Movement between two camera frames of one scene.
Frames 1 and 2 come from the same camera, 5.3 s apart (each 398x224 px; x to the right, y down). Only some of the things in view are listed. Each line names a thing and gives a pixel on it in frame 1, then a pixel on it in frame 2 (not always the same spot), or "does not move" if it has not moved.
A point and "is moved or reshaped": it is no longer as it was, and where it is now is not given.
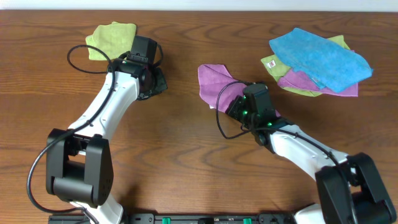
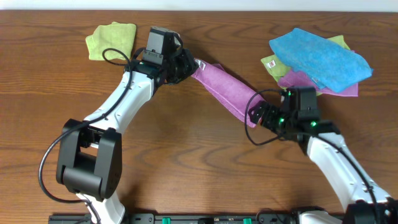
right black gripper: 234,106 to 261,112
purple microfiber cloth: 212,78 is moved or reshaped
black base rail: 242,218 does not move
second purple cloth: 301,80 does not move
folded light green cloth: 114,38 does not move
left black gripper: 158,83 to 188,64
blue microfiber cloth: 329,65 does not move
